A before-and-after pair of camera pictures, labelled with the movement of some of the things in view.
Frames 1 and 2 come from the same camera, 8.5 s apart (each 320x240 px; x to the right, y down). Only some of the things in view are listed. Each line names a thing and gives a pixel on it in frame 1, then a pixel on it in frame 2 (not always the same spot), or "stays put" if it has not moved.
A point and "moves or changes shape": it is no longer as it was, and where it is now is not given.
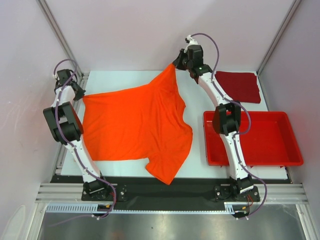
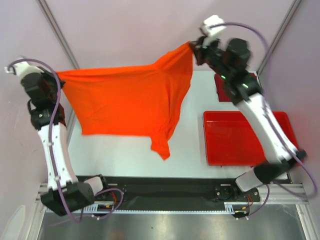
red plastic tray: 270,141 stays put
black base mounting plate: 169,193 stays put
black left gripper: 81,93 -> 48,75
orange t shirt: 145,122 moves or changes shape
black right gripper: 180,60 -> 200,51
